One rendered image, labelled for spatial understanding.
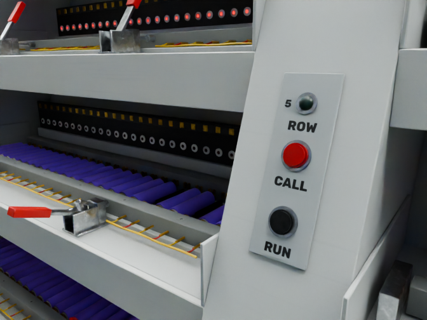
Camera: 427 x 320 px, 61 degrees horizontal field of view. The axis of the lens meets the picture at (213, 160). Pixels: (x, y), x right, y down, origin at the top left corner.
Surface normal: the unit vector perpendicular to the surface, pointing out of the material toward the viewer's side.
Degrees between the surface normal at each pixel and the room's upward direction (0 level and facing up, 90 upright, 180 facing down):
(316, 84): 90
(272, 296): 90
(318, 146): 90
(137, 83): 109
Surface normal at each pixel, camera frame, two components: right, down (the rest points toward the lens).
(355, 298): 0.80, 0.16
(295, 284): -0.56, -0.11
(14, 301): -0.60, 0.22
